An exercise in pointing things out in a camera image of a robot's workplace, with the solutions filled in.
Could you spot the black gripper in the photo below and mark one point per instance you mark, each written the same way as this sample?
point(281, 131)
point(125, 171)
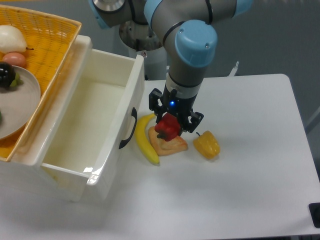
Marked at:
point(181, 108)

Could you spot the red bell pepper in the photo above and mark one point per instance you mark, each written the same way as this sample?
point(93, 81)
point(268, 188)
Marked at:
point(167, 128)

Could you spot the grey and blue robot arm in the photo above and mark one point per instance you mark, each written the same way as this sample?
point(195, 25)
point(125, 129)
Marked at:
point(184, 28)

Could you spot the yellow bell pepper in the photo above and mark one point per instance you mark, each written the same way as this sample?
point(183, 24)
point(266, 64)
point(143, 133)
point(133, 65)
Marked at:
point(207, 145)

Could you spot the white open upper drawer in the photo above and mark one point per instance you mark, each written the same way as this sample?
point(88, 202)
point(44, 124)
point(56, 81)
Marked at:
point(96, 119)

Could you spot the white drawer cabinet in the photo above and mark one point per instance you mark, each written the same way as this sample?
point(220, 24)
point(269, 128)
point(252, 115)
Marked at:
point(24, 171)

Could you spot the yellow banana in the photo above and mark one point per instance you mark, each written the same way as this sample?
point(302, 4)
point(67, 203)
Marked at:
point(142, 141)

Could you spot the triangular pastry turnover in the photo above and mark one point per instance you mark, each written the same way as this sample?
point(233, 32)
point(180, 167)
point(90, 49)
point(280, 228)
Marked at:
point(165, 148)

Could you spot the yellow wicker basket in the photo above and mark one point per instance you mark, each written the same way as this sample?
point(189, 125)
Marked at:
point(51, 38)

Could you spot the grey round plate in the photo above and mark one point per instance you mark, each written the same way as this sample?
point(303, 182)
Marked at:
point(18, 104)

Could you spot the pink egg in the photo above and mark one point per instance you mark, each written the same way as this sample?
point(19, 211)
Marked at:
point(15, 59)

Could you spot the dark purple mangosteen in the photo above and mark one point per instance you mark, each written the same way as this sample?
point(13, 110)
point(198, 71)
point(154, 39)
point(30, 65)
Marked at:
point(9, 78)

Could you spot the black object at table edge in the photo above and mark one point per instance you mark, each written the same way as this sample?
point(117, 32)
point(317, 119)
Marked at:
point(314, 209)

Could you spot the white pear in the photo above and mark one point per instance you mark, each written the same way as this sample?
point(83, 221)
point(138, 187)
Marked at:
point(12, 40)

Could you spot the black drawer handle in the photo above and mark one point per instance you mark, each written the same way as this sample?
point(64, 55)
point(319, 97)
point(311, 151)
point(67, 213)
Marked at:
point(131, 129)

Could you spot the white bracket behind table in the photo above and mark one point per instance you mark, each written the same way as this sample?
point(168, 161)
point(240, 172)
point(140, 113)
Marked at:
point(234, 69)

